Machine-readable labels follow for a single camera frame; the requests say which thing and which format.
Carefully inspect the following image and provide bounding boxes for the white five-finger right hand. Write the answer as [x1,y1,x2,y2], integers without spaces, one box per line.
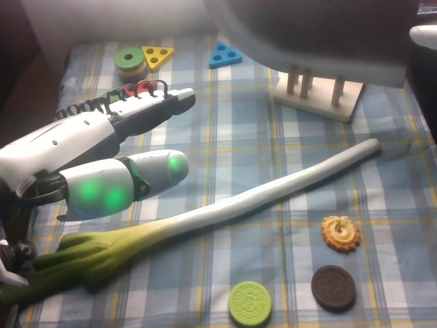
[408,25,437,49]

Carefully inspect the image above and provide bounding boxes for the blue plaid tablecloth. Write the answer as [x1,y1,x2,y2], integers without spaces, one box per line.
[16,32,437,328]

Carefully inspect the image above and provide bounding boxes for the green toy sandwich cookie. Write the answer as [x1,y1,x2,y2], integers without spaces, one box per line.
[227,280,273,327]

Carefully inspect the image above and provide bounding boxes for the blue wooden ring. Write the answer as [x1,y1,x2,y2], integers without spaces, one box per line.
[118,70,150,85]

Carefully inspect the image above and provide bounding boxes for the yellow wooden ring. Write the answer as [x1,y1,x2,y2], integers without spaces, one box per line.
[116,64,148,79]

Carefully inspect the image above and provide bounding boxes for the long toy leek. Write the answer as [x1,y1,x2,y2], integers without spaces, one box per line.
[0,137,382,306]

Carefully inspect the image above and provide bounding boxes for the brown toy sandwich cookie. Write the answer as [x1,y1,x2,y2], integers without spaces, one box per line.
[310,264,357,313]

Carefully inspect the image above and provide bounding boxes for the red triangle block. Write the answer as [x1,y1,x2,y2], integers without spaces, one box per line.
[121,80,161,99]

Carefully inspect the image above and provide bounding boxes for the yellow triangle block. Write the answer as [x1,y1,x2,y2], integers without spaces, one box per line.
[141,45,175,72]

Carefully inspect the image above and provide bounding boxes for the wooden peg board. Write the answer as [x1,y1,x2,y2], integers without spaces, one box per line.
[272,64,365,123]

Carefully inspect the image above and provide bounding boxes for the green wooden ring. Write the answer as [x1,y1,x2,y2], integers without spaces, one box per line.
[113,46,146,73]

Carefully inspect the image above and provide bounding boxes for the blue triangle block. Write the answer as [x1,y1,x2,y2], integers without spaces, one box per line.
[208,41,244,69]

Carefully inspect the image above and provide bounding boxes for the toy butter cookie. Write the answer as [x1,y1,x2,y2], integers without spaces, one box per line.
[320,215,361,253]

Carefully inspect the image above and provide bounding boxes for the white five-finger left hand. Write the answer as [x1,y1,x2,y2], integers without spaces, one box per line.
[0,79,197,221]

